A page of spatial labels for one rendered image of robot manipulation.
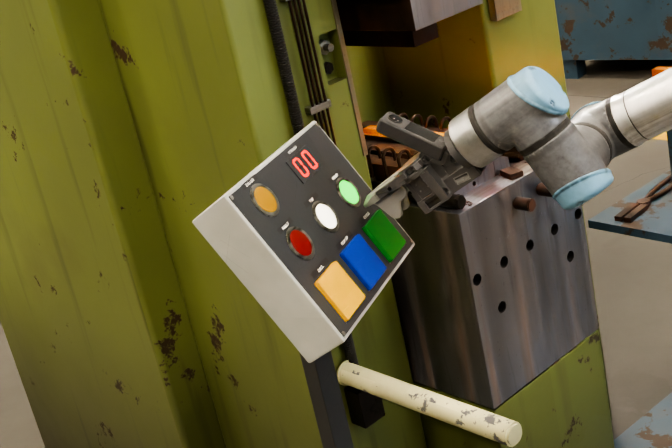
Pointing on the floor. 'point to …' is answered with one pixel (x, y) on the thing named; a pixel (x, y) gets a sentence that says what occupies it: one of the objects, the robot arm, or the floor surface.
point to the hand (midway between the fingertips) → (367, 198)
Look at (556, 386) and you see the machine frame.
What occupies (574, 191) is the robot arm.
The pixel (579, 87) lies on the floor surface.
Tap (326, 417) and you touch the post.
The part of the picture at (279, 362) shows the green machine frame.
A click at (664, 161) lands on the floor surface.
